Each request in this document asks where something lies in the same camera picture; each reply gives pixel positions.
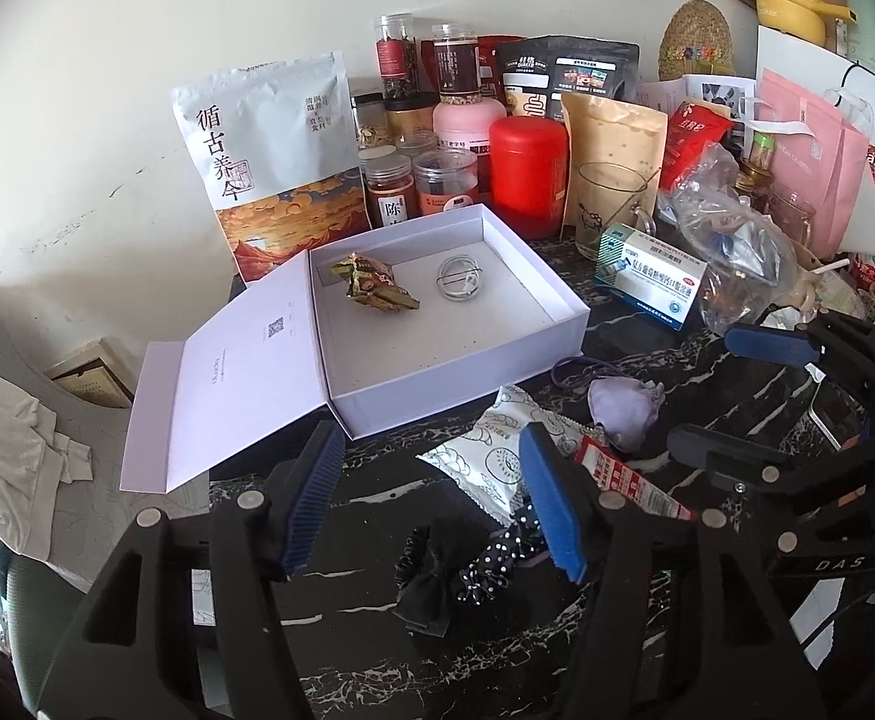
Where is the white pouch with orange print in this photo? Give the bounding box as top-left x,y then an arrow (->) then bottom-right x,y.
169,51 -> 371,286

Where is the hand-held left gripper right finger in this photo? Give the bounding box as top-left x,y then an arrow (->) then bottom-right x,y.
519,422 -> 817,720

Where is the glass mug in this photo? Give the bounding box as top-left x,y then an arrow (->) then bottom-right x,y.
763,187 -> 817,248

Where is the amber jar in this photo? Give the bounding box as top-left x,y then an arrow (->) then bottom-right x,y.
386,92 -> 439,143

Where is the clear plastic bag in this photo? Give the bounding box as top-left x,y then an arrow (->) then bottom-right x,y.
670,142 -> 799,331

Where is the white lidded cardboard box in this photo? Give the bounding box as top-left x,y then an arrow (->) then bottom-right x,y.
120,202 -> 592,494

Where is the coiled silver wire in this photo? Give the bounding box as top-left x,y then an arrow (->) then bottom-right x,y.
435,255 -> 490,305

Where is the framed picture on floor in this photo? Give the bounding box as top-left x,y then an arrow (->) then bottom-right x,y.
43,337 -> 139,410

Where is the jar of red-brown powder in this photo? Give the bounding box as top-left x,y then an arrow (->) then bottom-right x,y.
412,150 -> 480,218

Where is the black printed pouch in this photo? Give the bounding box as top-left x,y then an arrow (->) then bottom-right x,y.
499,35 -> 640,125

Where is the kraft paper pouch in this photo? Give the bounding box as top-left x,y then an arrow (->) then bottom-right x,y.
561,92 -> 667,241

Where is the green gold candy wrapper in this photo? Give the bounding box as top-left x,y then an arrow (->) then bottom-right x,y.
330,253 -> 421,312

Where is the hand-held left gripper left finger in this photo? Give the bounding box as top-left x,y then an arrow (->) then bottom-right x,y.
28,420 -> 347,720

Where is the red white paper packet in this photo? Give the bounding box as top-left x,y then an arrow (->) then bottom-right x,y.
574,435 -> 697,522

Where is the pink paper bag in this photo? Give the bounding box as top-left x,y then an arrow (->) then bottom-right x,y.
756,69 -> 870,260

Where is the tall clear jar red label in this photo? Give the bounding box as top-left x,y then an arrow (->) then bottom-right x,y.
375,13 -> 422,100

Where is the white snack packet green print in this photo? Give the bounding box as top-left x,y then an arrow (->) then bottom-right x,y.
416,384 -> 604,526

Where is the pink jar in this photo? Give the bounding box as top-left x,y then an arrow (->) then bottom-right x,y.
433,96 -> 508,158

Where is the purple fabric sachet with cord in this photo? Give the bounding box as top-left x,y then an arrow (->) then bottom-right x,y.
552,356 -> 667,455

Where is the small jar black lid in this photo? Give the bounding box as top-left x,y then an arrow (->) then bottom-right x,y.
351,92 -> 394,153

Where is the red snack packet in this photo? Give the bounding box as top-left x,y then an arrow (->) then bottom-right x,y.
658,100 -> 735,192

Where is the clear glass cup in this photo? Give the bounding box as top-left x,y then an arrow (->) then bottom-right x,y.
576,163 -> 658,260

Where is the grey cloth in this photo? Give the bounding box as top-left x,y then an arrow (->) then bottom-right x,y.
0,356 -> 94,563

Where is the red canister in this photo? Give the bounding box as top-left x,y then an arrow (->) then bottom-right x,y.
490,116 -> 570,241

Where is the blue white medicine box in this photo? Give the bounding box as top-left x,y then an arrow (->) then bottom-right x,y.
595,223 -> 709,332

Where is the jar of orange powder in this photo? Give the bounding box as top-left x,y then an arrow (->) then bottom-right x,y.
358,152 -> 415,230

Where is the black bow hair tie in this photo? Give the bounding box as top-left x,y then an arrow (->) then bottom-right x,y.
394,527 -> 476,635

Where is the black polka dot scrunchie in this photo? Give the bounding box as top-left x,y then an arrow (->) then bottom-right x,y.
453,502 -> 559,608

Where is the tall jar dark label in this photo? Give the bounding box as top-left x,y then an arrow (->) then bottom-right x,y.
431,24 -> 481,102

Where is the red pouch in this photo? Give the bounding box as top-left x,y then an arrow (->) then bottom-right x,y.
475,35 -> 529,102

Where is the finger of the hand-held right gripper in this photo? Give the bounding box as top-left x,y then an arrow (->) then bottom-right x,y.
666,424 -> 870,500
724,311 -> 875,395

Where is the woven straw basket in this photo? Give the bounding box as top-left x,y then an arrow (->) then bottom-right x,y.
658,0 -> 733,82

